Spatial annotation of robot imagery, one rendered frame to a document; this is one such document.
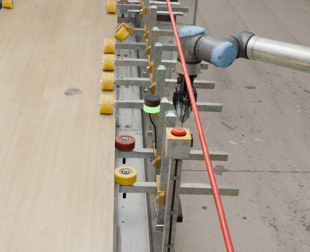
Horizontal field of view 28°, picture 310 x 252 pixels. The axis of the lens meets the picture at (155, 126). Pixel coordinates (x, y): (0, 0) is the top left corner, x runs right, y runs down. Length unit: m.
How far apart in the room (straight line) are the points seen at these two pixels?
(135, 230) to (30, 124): 0.60
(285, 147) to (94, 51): 1.76
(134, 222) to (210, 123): 2.36
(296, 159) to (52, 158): 2.42
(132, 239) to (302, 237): 1.47
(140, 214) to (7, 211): 0.67
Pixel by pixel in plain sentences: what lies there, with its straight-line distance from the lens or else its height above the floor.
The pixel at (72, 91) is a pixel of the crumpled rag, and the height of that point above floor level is 0.91.
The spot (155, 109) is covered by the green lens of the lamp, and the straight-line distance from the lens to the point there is 2.34.
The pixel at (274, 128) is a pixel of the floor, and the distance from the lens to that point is 4.81.
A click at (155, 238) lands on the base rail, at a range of 2.27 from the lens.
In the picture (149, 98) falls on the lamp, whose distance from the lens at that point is 2.34.
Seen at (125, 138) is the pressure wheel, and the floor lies 0.91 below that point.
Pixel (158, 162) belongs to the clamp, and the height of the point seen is 0.85.
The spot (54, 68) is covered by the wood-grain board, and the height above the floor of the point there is 0.90.
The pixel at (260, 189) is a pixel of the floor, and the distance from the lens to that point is 4.00.
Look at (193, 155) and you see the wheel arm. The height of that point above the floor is 0.85.
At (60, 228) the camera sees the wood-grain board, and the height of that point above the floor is 0.90.
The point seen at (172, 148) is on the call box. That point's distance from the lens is 1.82.
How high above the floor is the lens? 2.05
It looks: 26 degrees down
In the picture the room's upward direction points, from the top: 4 degrees clockwise
